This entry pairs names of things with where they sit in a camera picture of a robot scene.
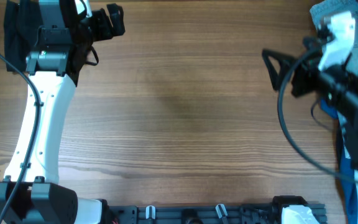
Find dark blue garment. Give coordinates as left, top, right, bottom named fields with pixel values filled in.
left=319, top=99, right=358, bottom=224

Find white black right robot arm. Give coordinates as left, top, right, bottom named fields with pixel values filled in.
left=262, top=47, right=358, bottom=221

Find light blue jeans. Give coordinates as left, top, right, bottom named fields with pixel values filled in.
left=310, top=0, right=358, bottom=75

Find black shorts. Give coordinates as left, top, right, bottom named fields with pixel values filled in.
left=3, top=0, right=93, bottom=85

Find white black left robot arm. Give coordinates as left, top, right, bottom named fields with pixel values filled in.
left=0, top=0, right=125, bottom=223

